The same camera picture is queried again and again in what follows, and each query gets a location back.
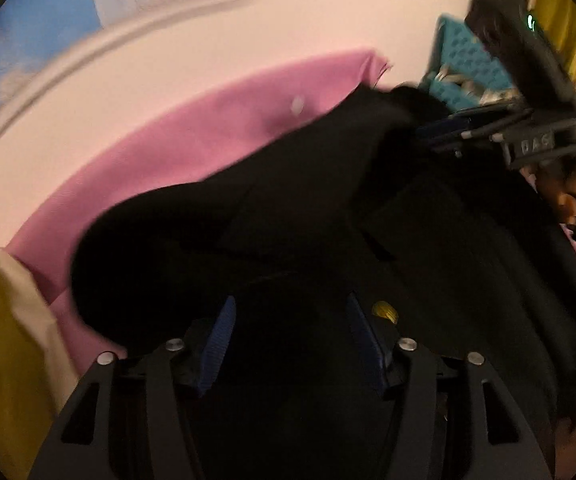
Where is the black garment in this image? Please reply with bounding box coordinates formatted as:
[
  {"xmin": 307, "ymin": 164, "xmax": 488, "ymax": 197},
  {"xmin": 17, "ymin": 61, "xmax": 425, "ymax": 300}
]
[{"xmin": 70, "ymin": 84, "xmax": 576, "ymax": 480}]

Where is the person's right hand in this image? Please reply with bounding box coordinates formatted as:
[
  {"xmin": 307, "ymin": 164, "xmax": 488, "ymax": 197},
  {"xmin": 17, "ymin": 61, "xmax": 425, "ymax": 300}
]
[{"xmin": 535, "ymin": 145, "xmax": 576, "ymax": 226}]

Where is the yellow jacket with cream lining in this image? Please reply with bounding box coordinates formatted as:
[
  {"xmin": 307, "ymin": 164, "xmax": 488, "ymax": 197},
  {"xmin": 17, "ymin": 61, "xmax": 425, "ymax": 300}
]
[{"xmin": 0, "ymin": 214, "xmax": 79, "ymax": 480}]

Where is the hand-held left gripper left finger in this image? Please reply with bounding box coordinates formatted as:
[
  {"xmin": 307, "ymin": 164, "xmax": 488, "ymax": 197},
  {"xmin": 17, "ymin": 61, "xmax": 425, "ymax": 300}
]
[{"xmin": 28, "ymin": 296, "xmax": 239, "ymax": 480}]

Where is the mustard yellow garment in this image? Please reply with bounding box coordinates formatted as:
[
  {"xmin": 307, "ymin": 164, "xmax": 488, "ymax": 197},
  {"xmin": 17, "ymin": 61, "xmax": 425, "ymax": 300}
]
[{"xmin": 482, "ymin": 0, "xmax": 576, "ymax": 78}]

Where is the colourful wall map poster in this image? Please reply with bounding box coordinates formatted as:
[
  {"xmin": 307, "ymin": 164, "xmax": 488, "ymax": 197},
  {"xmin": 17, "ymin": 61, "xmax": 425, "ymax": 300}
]
[{"xmin": 0, "ymin": 0, "xmax": 263, "ymax": 133}]

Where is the teal perforated plastic basket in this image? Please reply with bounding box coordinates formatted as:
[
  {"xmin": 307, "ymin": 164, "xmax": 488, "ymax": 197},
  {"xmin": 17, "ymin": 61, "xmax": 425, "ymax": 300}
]
[{"xmin": 420, "ymin": 15, "xmax": 525, "ymax": 112}]

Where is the pink bed sheet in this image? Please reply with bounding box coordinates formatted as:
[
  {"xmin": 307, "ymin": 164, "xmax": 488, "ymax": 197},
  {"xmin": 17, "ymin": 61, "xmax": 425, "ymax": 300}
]
[{"xmin": 5, "ymin": 47, "xmax": 391, "ymax": 361}]

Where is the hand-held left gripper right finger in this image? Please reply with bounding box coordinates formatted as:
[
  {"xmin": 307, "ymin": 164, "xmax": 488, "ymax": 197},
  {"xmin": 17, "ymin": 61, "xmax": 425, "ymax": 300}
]
[{"xmin": 345, "ymin": 293, "xmax": 554, "ymax": 480}]

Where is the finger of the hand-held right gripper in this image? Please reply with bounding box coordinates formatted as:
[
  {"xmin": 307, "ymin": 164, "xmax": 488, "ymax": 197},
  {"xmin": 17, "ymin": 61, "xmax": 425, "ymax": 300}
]
[
  {"xmin": 430, "ymin": 132, "xmax": 506, "ymax": 157},
  {"xmin": 415, "ymin": 102, "xmax": 534, "ymax": 141}
]

